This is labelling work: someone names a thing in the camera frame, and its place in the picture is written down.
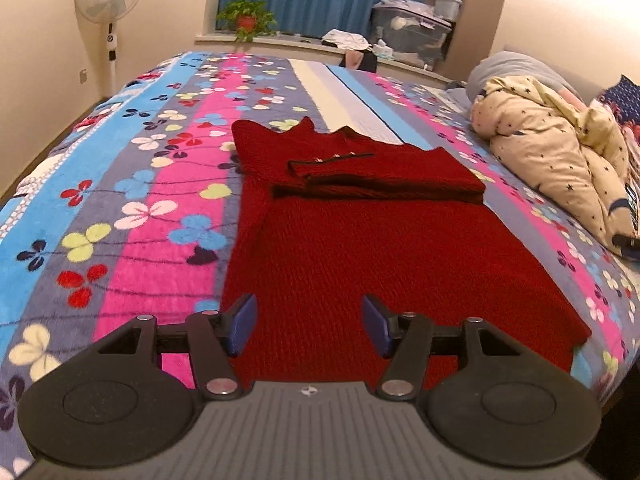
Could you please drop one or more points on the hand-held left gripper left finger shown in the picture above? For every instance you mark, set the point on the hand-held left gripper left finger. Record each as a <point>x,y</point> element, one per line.
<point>243,322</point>

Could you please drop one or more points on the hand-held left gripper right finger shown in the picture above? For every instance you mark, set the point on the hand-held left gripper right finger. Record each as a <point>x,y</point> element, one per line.
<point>377,325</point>

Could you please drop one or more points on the red knitted sweater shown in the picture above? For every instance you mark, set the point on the red knitted sweater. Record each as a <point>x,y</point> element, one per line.
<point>375,245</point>

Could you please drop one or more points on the pile of light clothes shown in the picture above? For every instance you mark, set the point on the pile of light clothes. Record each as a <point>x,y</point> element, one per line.
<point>345,40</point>

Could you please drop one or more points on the floral striped bedspread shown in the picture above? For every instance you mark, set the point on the floral striped bedspread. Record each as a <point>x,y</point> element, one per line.
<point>150,160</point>

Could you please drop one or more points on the cream star-print quilt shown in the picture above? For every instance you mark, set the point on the cream star-print quilt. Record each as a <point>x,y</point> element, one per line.
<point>540,150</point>

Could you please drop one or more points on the black bag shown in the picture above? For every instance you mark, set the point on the black bag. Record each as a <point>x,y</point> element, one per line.
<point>370,62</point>

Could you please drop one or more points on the pink cloth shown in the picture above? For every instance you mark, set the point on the pink cloth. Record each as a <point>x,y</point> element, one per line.
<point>353,59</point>

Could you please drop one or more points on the tissue box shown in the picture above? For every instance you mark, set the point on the tissue box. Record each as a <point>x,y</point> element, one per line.
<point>383,50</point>

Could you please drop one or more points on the white windowsill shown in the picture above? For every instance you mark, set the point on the white windowsill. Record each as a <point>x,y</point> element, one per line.
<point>300,45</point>

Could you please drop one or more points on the clear plastic storage box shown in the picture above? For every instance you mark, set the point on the clear plastic storage box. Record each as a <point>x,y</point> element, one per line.
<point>410,35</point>

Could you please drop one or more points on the grey pillow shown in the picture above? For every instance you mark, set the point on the grey pillow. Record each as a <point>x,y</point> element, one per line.
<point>520,65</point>

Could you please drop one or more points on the potted green plant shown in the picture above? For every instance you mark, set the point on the potted green plant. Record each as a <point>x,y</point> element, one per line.
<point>246,20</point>

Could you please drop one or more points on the small white storage box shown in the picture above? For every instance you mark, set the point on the small white storage box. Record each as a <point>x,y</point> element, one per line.
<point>447,7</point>

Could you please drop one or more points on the navy printed pillow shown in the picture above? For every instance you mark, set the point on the navy printed pillow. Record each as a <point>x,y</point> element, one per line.
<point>620,100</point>

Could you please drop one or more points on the wooden bookshelf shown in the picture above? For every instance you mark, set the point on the wooden bookshelf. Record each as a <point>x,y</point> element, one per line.
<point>482,10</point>

